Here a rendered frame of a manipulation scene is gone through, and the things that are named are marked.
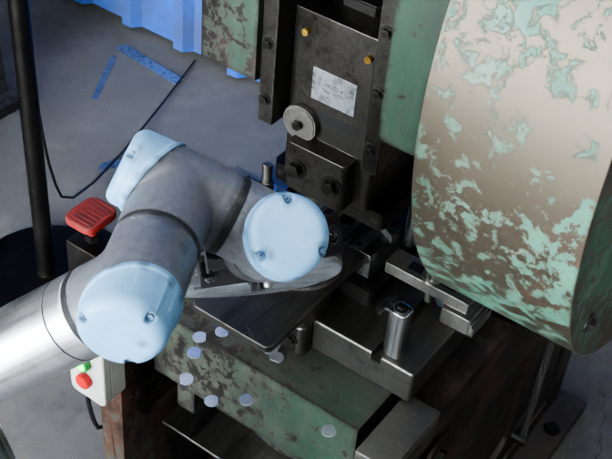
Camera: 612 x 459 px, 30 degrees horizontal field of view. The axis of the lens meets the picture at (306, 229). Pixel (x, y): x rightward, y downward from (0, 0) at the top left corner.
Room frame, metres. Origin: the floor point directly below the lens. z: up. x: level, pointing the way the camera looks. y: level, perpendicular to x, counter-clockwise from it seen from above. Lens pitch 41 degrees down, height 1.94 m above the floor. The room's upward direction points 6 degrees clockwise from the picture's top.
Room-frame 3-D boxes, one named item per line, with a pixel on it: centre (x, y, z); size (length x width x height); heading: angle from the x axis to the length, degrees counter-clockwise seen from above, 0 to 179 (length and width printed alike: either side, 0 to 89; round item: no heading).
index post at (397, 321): (1.16, -0.15, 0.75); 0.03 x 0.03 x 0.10; 58
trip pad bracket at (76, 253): (1.33, 0.32, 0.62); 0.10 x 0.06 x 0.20; 58
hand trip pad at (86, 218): (1.34, 0.34, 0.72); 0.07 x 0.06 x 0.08; 148
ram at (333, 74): (1.33, -0.04, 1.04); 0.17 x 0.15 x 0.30; 148
